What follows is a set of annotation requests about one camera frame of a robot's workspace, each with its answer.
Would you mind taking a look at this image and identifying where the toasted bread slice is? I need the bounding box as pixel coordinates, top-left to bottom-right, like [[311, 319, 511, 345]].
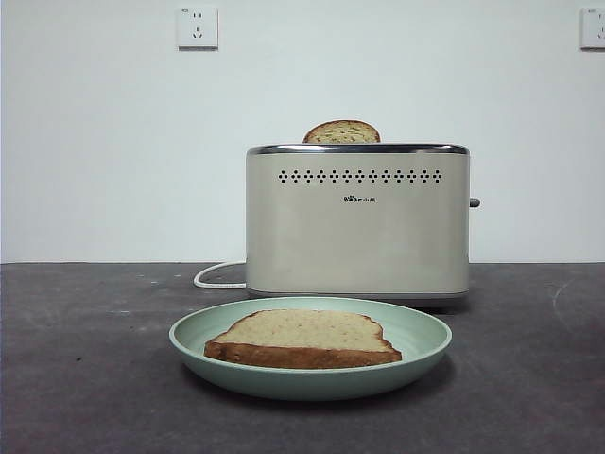
[[203, 308, 404, 370], [302, 119, 382, 144]]

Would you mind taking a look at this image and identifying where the pale green round plate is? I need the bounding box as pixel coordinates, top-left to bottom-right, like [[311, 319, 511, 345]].
[[168, 295, 454, 402]]

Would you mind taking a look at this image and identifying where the beige metal toaster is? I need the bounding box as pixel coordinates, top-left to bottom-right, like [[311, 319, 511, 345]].
[[244, 142, 471, 305]]

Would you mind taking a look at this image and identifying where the white wall socket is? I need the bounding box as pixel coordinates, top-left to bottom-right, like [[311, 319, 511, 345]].
[[177, 5, 220, 52], [579, 7, 605, 52]]

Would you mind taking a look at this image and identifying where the white toaster power cable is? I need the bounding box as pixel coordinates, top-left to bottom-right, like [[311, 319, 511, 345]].
[[193, 261, 248, 290]]

